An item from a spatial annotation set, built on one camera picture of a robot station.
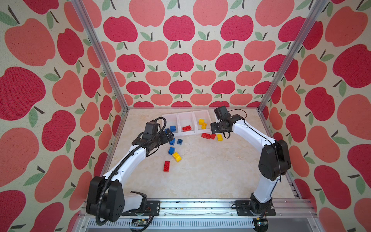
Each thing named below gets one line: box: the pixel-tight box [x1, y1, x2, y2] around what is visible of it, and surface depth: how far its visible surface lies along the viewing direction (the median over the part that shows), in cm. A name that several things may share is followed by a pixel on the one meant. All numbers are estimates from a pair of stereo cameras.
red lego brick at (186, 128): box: [182, 125, 192, 132], surface depth 107 cm
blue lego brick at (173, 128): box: [169, 125, 177, 132], surface depth 107 cm
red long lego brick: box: [200, 132, 212, 140], surface depth 106 cm
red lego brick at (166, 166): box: [163, 160, 171, 173], surface depth 89 cm
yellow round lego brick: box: [172, 151, 183, 163], surface depth 92 cm
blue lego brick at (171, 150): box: [168, 146, 176, 156], surface depth 97 cm
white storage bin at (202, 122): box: [193, 109, 212, 135], surface depth 110 cm
